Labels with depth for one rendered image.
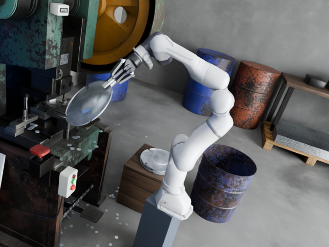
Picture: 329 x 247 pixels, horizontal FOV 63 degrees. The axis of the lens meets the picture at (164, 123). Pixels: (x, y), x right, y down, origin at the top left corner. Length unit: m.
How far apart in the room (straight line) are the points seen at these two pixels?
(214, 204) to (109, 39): 1.38
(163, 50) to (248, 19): 3.23
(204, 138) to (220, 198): 0.87
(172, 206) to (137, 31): 0.99
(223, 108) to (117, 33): 0.81
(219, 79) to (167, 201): 0.69
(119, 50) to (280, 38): 3.20
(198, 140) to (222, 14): 3.36
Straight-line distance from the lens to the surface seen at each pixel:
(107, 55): 1.71
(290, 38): 4.51
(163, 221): 1.55
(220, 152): 2.34
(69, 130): 1.53
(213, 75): 1.31
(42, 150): 1.27
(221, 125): 1.30
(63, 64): 1.48
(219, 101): 1.24
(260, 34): 4.48
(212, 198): 2.11
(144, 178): 1.91
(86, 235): 1.93
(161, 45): 1.33
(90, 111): 1.38
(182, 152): 1.29
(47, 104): 1.63
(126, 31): 1.68
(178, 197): 1.48
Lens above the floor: 1.47
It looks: 25 degrees down
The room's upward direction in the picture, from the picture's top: 15 degrees clockwise
